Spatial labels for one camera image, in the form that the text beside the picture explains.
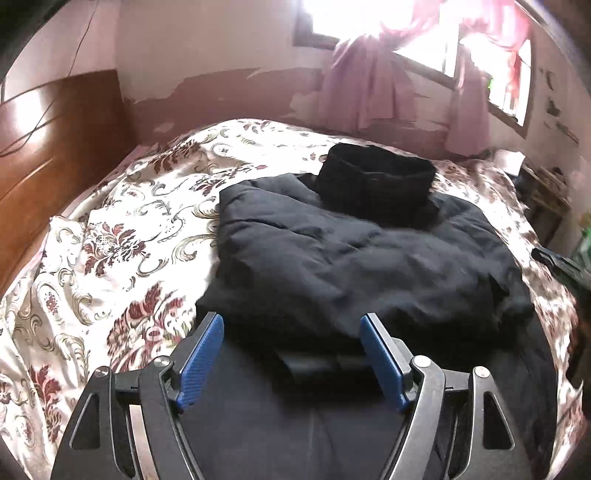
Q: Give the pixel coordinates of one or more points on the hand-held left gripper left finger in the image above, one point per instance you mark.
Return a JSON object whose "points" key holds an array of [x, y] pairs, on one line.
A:
{"points": [[199, 364]]}

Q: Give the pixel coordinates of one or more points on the floral satin blanket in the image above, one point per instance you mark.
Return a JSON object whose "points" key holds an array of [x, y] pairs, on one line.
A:
{"points": [[115, 240]]}

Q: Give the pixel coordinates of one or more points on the black padded jacket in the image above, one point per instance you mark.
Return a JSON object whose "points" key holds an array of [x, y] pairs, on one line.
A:
{"points": [[323, 258]]}

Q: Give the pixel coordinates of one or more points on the wooden framed window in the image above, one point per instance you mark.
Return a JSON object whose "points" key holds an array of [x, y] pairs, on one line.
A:
{"points": [[429, 50]]}

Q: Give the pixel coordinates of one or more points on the pink curtain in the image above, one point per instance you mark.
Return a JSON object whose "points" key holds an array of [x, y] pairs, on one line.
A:
{"points": [[364, 87], [466, 115]]}

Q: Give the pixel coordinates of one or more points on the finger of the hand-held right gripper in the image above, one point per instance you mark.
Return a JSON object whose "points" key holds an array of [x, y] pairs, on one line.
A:
{"points": [[561, 265]]}

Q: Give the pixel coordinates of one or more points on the wooden headboard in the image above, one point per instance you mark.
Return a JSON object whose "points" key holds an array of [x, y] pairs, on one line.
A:
{"points": [[55, 138]]}

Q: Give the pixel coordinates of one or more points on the cluttered wooden side table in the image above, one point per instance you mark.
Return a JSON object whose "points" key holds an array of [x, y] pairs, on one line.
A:
{"points": [[547, 194]]}

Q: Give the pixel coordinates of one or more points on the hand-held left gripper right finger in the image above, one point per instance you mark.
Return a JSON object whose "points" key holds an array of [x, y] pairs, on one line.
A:
{"points": [[382, 364]]}

